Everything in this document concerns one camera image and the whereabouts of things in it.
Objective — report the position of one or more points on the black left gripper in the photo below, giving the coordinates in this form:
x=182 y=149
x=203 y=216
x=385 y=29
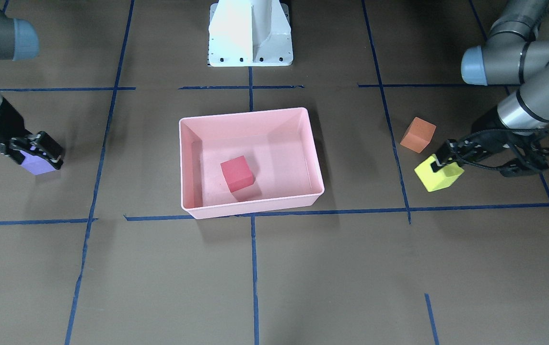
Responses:
x=487 y=127

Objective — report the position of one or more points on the orange foam block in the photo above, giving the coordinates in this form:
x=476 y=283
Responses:
x=418 y=135

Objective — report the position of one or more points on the white pedestal column base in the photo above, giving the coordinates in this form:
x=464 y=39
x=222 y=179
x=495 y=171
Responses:
x=249 y=33

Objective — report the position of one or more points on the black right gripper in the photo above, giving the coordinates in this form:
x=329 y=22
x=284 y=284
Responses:
x=2 y=120

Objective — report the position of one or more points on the yellow foam block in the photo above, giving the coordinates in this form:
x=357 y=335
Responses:
x=437 y=180

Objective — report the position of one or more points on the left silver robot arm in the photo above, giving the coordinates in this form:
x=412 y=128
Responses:
x=512 y=54

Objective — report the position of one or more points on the purple foam block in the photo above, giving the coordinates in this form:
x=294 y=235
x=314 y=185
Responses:
x=36 y=165

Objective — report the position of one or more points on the pink plastic bin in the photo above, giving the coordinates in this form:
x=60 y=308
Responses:
x=280 y=151

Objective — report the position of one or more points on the red foam block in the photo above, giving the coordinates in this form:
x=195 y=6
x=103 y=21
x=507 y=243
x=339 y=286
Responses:
x=237 y=174

